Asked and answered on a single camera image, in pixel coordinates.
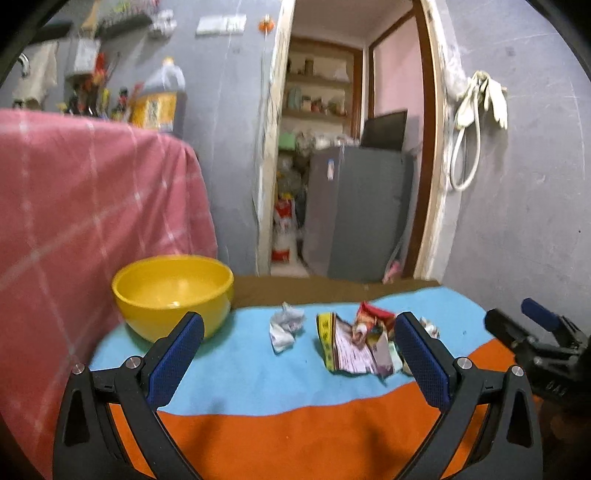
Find white wall switch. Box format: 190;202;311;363
196;14;248;37

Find yellow white snack wrapper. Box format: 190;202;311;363
316;312;394;380

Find yellow plastic bowl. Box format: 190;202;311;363
112;256;235;343

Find silver foil wrapper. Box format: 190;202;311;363
418;316;441;341

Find black flat screen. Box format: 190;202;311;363
360;109;409;152

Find blue and orange blanket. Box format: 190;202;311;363
88;286;546;480

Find red snack wrapper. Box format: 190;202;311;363
353;301;398;344

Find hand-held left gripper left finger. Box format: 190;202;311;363
53;311;206;480

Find hanging paper pad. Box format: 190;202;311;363
66;38;101;78

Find beige hanging cloth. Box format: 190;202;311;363
13;41;59;108

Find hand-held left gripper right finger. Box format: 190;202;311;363
394;311;544;480

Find white glove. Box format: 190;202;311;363
480;76;509;130

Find white and red sack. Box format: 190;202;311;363
271;194;297;265

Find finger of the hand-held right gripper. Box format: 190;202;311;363
521;298;590;348
484;309;540;366

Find white plastic bags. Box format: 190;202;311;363
148;8;177;38

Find white paper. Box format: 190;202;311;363
269;302;307;355

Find pale door frame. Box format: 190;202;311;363
255;0;457;283

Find white hose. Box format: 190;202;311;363
449;70;490;193

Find pink checked cloth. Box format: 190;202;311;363
0;108;219;480

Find grey refrigerator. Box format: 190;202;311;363
302;144;416;284

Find wooden shelf unit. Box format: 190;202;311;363
281;37;364;140

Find large cooking oil bottle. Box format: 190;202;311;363
130;56;188;137

